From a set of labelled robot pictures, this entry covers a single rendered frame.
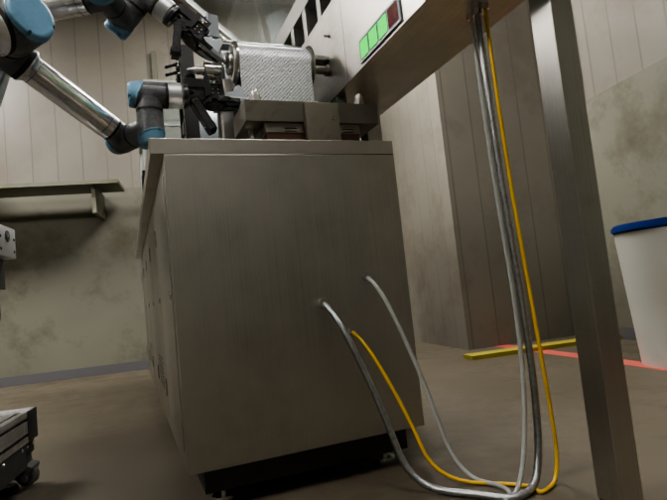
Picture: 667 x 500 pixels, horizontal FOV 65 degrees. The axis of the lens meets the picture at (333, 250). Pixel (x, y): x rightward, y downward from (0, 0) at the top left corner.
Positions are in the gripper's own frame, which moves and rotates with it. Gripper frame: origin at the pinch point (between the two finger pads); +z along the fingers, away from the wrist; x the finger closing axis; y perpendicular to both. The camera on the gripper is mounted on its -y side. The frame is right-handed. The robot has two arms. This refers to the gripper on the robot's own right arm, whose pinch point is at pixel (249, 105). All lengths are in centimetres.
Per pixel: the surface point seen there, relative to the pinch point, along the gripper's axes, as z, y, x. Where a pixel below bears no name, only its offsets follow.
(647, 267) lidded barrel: 177, -63, 13
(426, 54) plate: 45, 5, -31
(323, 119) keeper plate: 15.1, -11.9, -21.9
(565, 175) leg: 46, -41, -74
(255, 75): 2.6, 9.6, -0.2
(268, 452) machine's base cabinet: -10, -98, -26
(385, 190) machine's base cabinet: 30, -34, -26
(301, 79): 17.7, 9.1, -0.3
